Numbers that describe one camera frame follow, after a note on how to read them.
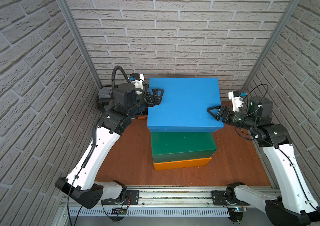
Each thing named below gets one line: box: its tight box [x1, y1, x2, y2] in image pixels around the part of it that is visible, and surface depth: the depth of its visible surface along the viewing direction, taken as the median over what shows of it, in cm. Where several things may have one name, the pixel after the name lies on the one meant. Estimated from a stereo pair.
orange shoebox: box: [153, 157, 212, 171], surface depth 77 cm
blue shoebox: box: [147, 78, 224, 133], surface depth 62 cm
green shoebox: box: [150, 131, 218, 165], surface depth 71 cm
